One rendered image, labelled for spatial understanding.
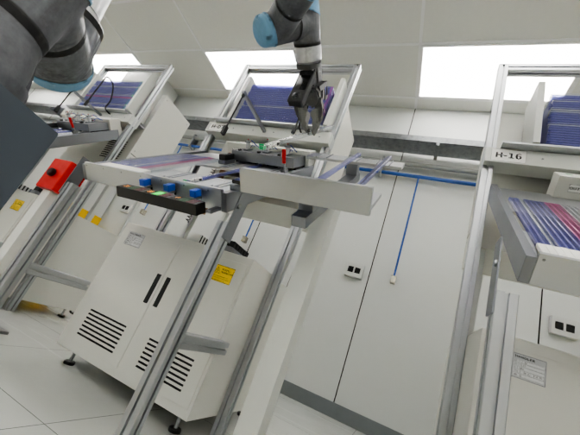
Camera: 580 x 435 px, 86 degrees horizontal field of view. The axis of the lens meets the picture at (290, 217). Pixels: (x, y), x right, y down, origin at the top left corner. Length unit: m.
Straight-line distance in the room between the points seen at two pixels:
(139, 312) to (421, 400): 2.00
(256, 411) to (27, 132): 0.71
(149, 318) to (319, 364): 1.68
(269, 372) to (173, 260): 0.69
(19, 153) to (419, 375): 2.55
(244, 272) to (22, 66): 0.87
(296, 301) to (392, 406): 1.91
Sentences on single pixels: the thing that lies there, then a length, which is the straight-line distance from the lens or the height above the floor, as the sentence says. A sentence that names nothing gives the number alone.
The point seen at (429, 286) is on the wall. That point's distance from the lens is 2.78.
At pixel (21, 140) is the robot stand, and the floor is 0.51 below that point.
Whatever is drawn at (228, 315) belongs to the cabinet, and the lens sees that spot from 1.17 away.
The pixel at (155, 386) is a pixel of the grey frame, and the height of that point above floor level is 0.19.
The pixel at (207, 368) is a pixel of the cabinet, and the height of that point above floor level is 0.22.
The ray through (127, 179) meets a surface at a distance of 1.27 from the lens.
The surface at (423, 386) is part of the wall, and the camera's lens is 2.68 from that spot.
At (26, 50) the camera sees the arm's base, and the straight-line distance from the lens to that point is 0.57.
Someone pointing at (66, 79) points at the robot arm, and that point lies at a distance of 0.73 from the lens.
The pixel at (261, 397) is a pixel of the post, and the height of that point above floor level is 0.26.
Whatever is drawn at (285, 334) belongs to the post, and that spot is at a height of 0.41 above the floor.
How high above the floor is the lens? 0.41
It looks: 20 degrees up
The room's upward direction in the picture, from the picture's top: 22 degrees clockwise
